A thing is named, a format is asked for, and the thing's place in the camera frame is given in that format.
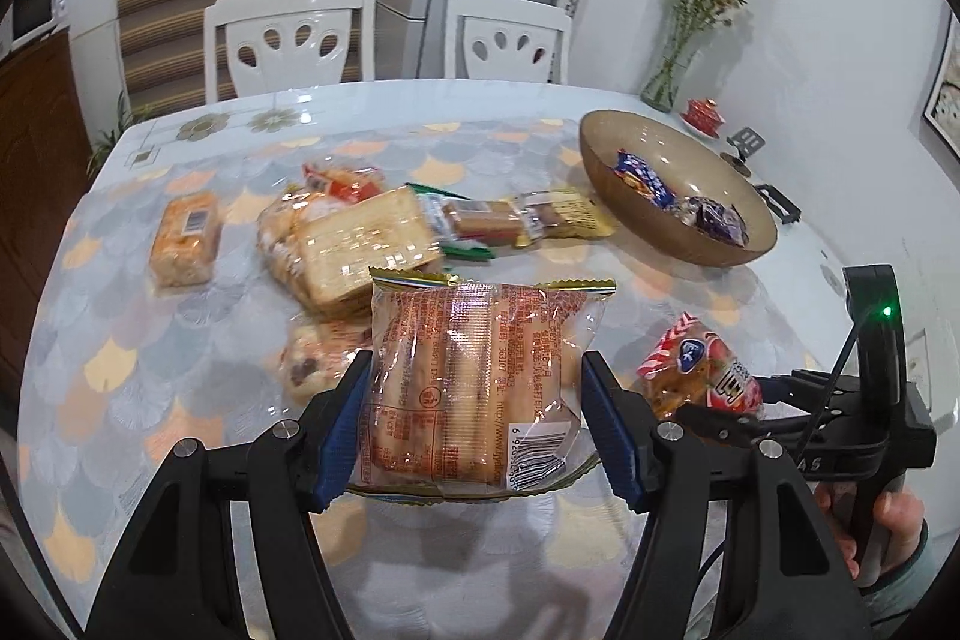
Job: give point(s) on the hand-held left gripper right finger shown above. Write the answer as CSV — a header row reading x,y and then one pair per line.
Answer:
x,y
611,437

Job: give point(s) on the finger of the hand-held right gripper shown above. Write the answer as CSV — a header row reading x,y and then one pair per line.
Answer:
x,y
802,386
720,422

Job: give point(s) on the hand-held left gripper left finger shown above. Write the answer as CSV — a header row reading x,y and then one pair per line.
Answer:
x,y
345,437

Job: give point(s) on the red striped snack packet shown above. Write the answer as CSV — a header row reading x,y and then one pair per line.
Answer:
x,y
697,362

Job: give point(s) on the raisin pastry packet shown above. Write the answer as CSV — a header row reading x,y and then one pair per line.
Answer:
x,y
315,359

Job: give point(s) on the clear bread packet orange print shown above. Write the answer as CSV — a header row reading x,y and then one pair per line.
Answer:
x,y
465,377

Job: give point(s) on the brown ribbed bowl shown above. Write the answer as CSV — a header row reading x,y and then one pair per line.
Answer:
x,y
600,153

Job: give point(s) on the person's right forearm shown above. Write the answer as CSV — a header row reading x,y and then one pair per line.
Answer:
x,y
911,599

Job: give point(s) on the person's right hand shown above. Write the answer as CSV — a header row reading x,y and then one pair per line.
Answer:
x,y
904,524

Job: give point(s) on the black phone holder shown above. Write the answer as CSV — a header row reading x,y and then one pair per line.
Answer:
x,y
780,201

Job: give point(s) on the sliced toast bread packet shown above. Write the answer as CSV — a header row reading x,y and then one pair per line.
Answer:
x,y
360,257

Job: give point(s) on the purple snack packet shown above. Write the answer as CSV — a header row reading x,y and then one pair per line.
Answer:
x,y
716,218

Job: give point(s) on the scallop patterned tablecloth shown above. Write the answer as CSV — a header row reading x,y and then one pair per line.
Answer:
x,y
150,385

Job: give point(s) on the green white snack packet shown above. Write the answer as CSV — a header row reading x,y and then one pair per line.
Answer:
x,y
459,248

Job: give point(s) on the yellow snack packet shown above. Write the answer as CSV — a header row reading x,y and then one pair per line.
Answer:
x,y
574,212

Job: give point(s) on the grey phone stand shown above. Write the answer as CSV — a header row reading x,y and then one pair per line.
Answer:
x,y
746,141

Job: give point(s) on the orange rice crisp packet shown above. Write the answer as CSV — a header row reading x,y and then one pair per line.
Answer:
x,y
184,250

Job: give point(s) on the brown wafer clear packet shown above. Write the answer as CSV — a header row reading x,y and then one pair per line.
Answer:
x,y
480,220

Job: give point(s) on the red orange snack packet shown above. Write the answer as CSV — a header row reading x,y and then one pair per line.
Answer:
x,y
345,181

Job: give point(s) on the red lidded teacup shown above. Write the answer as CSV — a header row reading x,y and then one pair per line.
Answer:
x,y
703,114

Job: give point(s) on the glass vase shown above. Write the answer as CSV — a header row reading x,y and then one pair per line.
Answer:
x,y
664,81

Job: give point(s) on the green plant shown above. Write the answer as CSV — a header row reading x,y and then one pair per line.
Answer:
x,y
112,134

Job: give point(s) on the wooden cabinet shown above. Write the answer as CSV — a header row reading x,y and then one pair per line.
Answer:
x,y
34,160

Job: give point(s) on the white chair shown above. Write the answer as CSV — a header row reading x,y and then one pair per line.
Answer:
x,y
506,18
289,14

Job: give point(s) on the white microwave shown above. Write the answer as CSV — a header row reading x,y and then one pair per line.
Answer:
x,y
37,10

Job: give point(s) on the framed wall picture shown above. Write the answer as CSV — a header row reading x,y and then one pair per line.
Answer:
x,y
946,93

